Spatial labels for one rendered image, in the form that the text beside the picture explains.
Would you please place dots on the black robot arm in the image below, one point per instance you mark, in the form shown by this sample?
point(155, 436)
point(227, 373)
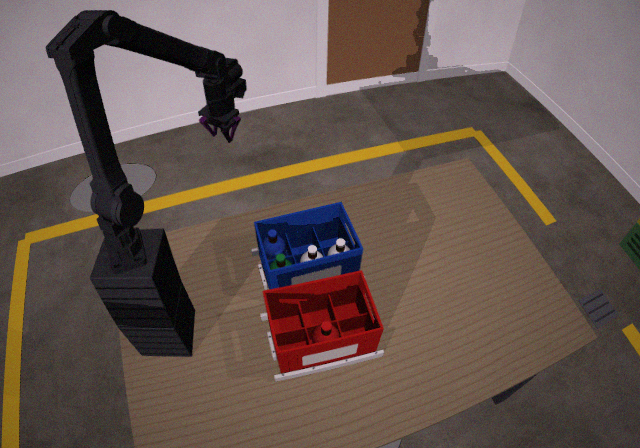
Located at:
point(72, 50)

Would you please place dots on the blue bottle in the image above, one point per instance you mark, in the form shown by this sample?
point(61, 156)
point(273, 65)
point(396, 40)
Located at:
point(275, 245)

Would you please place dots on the dark red crate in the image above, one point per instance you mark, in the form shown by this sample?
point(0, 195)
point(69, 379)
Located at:
point(299, 306)

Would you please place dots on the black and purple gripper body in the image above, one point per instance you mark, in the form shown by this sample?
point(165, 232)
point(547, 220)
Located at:
point(216, 114)

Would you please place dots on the blue plastic crate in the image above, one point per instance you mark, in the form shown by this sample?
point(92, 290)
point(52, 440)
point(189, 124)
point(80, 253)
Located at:
point(320, 226)

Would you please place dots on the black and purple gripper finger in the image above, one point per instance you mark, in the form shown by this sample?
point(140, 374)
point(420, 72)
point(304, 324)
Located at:
point(203, 121)
point(226, 132)

